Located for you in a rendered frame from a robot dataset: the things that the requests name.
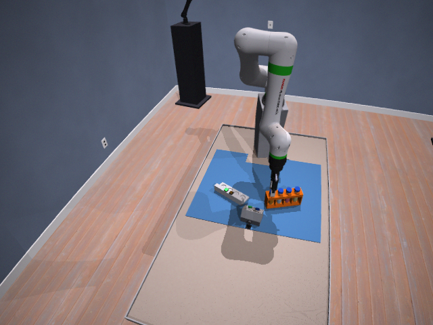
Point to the white control panel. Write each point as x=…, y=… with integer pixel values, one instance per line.
x=251, y=215

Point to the blue flat mat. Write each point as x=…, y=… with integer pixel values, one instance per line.
x=299, y=221

